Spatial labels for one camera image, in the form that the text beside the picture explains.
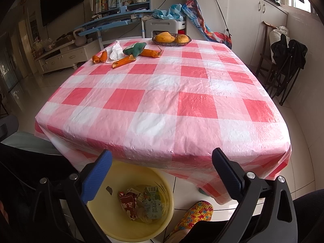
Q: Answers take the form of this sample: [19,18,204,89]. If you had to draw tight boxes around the blue crumpled cloth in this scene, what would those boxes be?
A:
[152,4,184,21]

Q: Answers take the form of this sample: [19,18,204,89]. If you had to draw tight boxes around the woven fruit basket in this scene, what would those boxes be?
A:
[152,33,192,47]

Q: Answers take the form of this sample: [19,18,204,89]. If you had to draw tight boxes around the colourful printed hanging bag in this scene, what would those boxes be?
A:
[182,0,233,50]

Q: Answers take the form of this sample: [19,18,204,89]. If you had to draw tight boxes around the red snack bag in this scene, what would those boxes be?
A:
[118,191,139,221]

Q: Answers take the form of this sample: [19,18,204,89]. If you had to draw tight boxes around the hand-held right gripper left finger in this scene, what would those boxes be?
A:
[32,150,113,243]

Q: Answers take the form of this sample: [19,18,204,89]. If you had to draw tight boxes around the yellow plastic basin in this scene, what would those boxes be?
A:
[86,160,175,243]

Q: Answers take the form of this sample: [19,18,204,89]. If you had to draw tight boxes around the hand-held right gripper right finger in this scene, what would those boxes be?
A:
[212,147,298,243]

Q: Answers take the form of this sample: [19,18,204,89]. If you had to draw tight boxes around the black folding chair with clothes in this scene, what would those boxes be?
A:
[266,34,308,106]

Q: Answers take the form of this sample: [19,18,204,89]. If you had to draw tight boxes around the white plastic stool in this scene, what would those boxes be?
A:
[144,20,178,39]

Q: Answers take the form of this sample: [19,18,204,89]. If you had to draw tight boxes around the light green printed packet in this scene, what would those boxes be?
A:
[138,186,163,219]

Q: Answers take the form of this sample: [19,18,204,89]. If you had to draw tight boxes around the row of books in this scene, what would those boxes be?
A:
[88,0,110,14]

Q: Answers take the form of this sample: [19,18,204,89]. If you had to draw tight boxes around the pink kettlebell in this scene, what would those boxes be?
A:
[73,30,88,47]

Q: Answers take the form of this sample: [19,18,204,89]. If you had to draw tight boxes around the colourful knitted slipper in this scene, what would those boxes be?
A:
[166,200,214,243]

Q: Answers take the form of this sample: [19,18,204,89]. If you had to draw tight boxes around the white bag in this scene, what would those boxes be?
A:
[270,26,289,56]

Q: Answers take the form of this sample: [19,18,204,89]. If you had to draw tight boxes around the white tissue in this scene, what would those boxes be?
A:
[106,40,124,64]

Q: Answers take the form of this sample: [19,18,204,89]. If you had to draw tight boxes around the table with pink checked tablecloth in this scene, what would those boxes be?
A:
[34,37,291,204]

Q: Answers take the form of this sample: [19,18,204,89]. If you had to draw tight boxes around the white television cabinet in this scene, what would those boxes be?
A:
[35,39,100,75]

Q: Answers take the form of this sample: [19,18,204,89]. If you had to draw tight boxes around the plastic bags on television cabinet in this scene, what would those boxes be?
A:
[33,38,55,56]

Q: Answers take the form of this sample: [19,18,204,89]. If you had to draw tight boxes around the black wall television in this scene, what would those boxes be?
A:
[40,0,84,27]

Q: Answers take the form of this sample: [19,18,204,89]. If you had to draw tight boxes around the blue study desk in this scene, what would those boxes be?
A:
[73,0,155,51]

